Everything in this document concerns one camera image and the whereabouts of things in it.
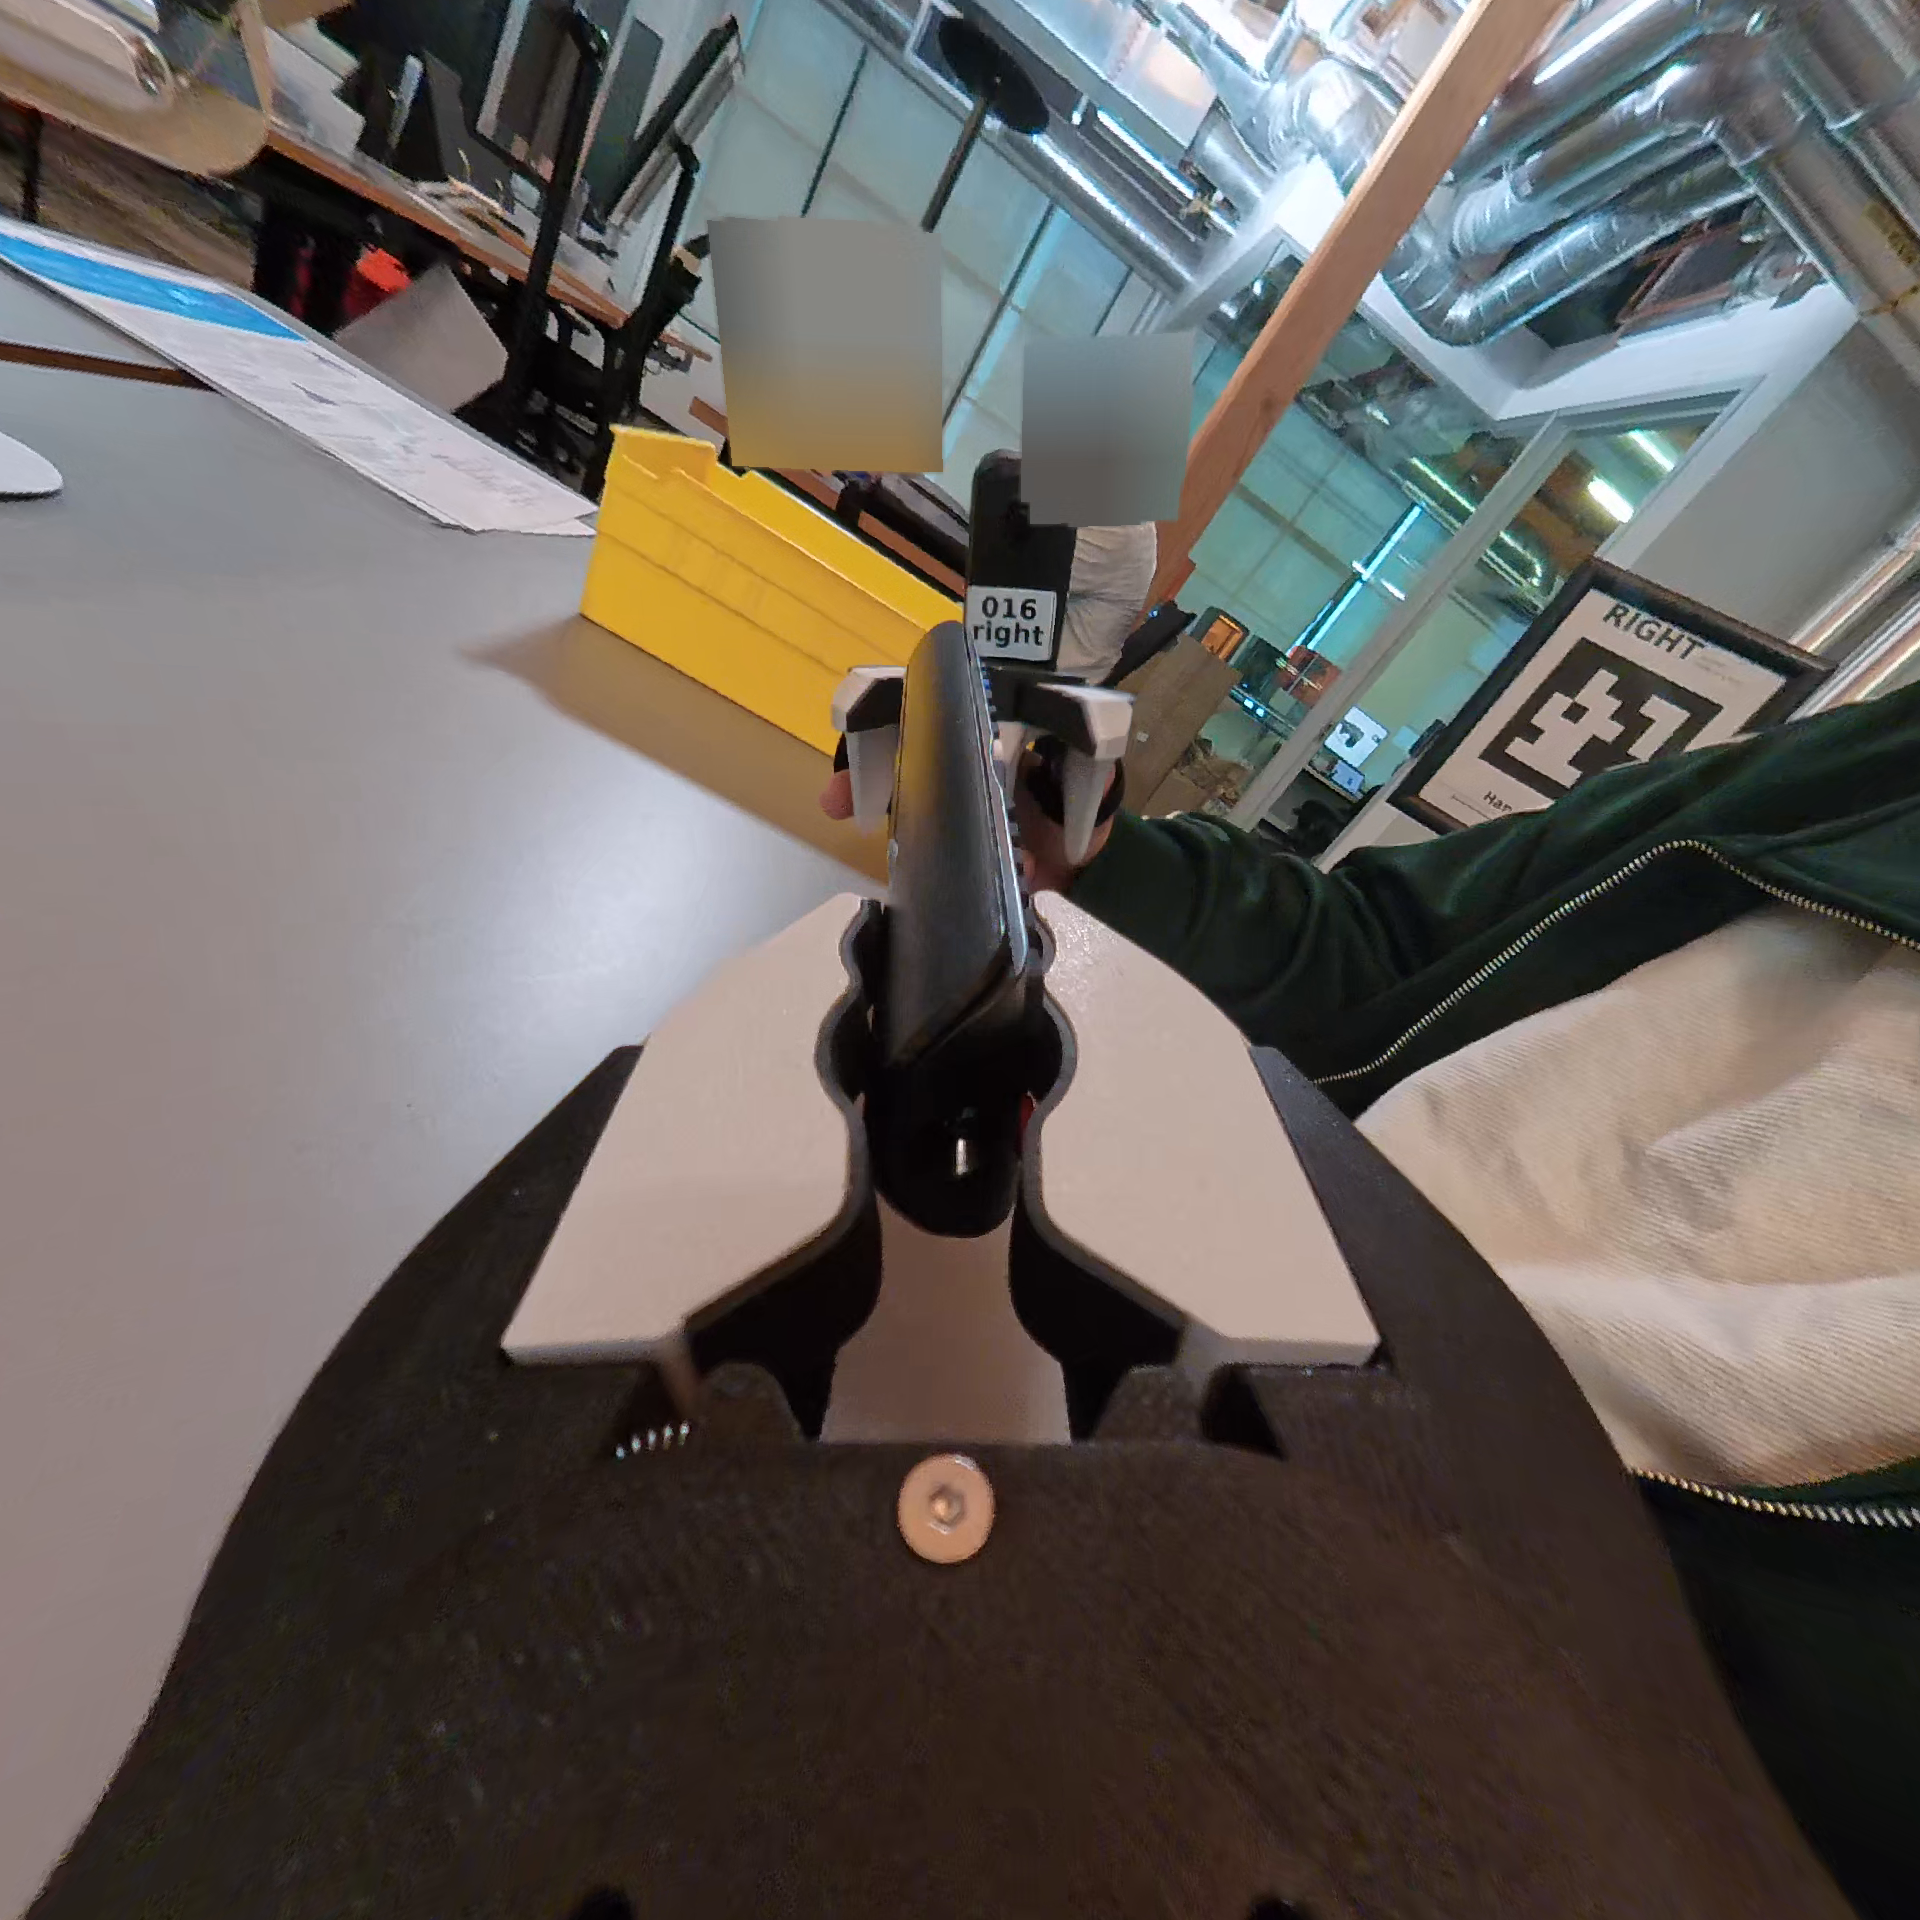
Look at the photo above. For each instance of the person's right hand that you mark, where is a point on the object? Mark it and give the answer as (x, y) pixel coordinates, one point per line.
(841, 794)

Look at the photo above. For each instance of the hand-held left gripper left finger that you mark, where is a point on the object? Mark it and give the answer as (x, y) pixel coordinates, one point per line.
(691, 1185)

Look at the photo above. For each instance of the white sign board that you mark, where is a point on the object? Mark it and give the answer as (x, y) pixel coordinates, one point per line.
(1604, 720)

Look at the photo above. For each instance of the white leaning panel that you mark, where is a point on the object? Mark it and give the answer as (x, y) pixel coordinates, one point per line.
(434, 345)

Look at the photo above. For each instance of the wooden post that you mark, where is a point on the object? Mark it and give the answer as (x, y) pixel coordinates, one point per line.
(1351, 241)

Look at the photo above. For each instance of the silver ventilation duct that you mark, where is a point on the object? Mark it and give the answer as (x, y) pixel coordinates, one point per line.
(1574, 255)

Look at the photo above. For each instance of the person's right forearm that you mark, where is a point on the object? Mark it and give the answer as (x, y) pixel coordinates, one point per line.
(1275, 931)

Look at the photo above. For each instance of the printed paper sheet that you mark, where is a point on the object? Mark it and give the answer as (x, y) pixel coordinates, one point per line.
(301, 375)

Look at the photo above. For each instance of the dark green zip jacket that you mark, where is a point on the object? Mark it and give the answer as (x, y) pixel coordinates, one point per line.
(1651, 811)

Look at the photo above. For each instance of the brown cardboard box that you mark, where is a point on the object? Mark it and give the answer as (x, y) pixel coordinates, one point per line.
(1185, 720)

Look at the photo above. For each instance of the wooden background table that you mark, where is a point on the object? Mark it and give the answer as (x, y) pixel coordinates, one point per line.
(450, 225)

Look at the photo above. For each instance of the cream white shirt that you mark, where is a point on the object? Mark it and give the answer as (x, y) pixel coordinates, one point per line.
(1725, 1200)

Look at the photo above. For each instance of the black remote control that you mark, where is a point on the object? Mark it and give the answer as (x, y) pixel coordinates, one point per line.
(944, 841)

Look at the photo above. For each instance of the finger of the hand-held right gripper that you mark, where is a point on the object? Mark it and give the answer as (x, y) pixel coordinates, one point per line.
(871, 702)
(1095, 720)

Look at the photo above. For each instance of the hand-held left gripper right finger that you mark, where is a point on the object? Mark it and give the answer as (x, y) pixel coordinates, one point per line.
(1201, 1200)

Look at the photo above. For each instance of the yellow plastic bin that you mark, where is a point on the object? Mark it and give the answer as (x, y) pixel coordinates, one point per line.
(705, 584)

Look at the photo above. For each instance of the grey desk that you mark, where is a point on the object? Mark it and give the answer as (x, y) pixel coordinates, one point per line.
(301, 900)

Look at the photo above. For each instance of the white tilting stand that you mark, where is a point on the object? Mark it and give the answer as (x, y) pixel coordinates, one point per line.
(23, 468)

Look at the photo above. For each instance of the orange traffic cone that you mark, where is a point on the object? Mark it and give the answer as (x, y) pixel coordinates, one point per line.
(378, 284)

